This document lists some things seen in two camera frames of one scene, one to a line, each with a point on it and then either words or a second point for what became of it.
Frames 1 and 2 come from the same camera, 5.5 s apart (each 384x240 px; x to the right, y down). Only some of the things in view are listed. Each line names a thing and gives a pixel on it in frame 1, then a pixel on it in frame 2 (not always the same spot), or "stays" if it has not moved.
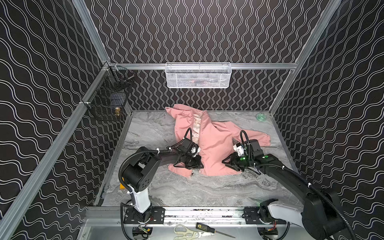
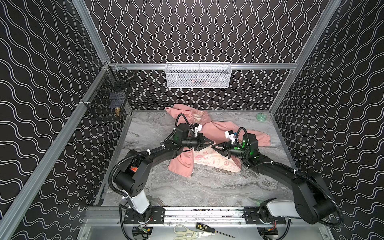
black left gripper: [191, 160] → [199, 142]
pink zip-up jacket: [215, 140] stays
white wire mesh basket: [198, 75] stays
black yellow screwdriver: [210, 229] stays
